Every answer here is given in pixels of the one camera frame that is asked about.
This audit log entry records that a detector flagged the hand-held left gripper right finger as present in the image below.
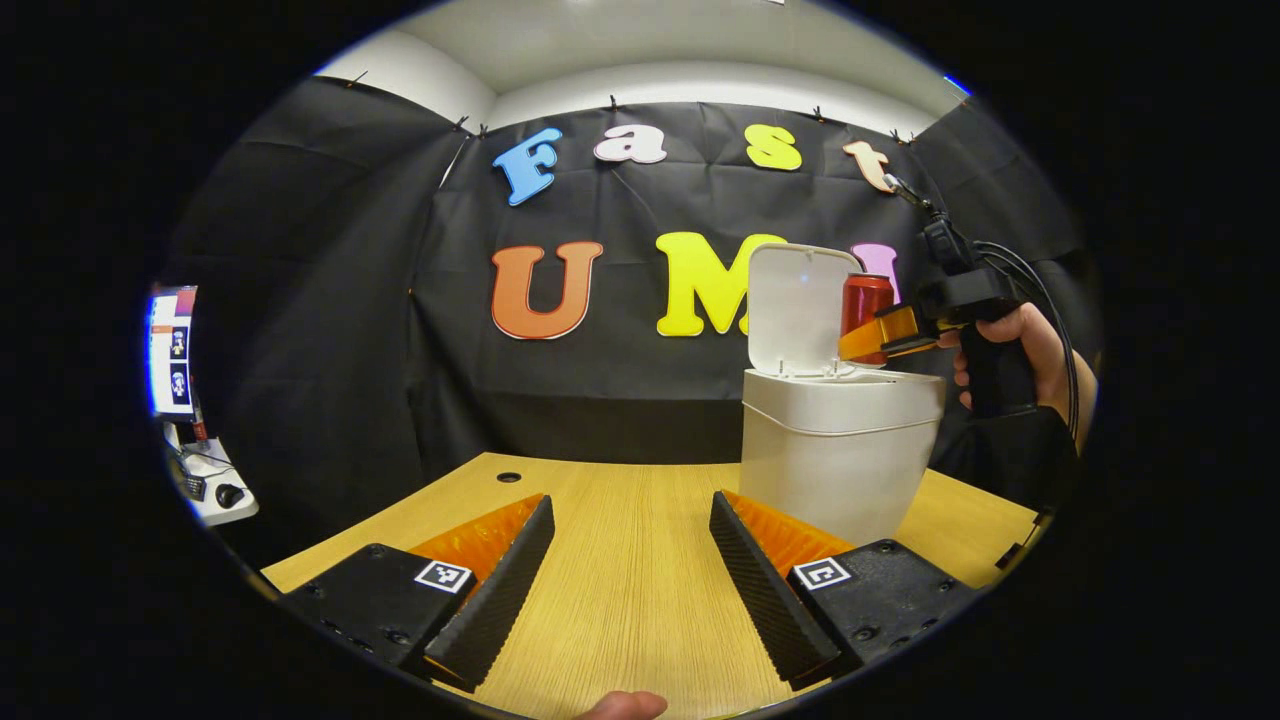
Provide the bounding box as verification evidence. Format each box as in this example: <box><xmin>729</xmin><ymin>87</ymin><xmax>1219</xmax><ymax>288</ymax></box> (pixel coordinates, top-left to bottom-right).
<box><xmin>709</xmin><ymin>490</ymin><xmax>979</xmax><ymax>691</ymax></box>

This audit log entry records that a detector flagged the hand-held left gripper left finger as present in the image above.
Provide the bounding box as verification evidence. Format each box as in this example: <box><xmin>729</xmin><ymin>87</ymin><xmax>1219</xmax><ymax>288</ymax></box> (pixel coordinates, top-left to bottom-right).
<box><xmin>283</xmin><ymin>494</ymin><xmax>556</xmax><ymax>693</ymax></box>

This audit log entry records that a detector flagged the red pop can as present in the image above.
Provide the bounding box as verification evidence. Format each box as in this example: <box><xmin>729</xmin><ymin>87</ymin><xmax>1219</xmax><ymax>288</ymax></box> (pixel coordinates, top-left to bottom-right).
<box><xmin>840</xmin><ymin>273</ymin><xmax>897</xmax><ymax>367</ymax></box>

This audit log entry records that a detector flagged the white desktop garbage bin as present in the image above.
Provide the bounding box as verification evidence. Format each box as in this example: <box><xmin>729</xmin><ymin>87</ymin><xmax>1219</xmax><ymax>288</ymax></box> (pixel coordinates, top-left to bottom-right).
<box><xmin>739</xmin><ymin>243</ymin><xmax>947</xmax><ymax>547</ymax></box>

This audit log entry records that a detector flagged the wooden desktop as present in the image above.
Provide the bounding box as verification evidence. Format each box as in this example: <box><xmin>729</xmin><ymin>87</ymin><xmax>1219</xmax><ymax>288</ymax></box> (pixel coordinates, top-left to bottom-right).
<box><xmin>260</xmin><ymin>452</ymin><xmax>1041</xmax><ymax>720</ymax></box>

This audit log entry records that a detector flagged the black backdrop cloth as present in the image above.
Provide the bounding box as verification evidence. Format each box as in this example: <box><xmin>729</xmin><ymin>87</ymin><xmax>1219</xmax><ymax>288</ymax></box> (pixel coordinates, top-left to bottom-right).
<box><xmin>160</xmin><ymin>75</ymin><xmax>1101</xmax><ymax>561</ymax></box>

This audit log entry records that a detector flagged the white side desk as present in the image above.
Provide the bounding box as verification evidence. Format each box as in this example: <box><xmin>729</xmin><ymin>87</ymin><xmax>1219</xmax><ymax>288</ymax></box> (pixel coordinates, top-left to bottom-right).
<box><xmin>165</xmin><ymin>420</ymin><xmax>261</xmax><ymax>528</ymax></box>

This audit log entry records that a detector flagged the computer monitor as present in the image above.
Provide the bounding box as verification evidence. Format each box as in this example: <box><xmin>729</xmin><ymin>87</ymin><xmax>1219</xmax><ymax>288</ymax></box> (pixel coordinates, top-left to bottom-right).
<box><xmin>147</xmin><ymin>285</ymin><xmax>198</xmax><ymax>419</ymax></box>

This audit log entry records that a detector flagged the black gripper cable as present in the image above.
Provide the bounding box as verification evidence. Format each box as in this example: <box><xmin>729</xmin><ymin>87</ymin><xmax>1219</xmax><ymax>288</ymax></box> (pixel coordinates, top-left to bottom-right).
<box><xmin>975</xmin><ymin>240</ymin><xmax>1081</xmax><ymax>441</ymax></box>

